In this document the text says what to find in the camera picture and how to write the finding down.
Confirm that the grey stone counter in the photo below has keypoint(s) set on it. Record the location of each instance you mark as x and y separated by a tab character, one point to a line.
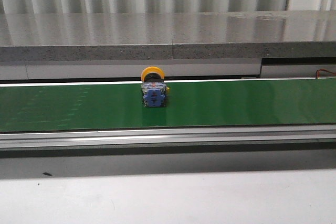
280	44

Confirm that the silver conveyor frame rail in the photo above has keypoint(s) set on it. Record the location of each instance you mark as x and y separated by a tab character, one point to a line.
169	137

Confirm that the green conveyor belt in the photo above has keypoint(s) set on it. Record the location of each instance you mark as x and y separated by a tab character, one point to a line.
116	106

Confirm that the yellow push button switch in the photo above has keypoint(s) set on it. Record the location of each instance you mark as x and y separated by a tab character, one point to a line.
154	89

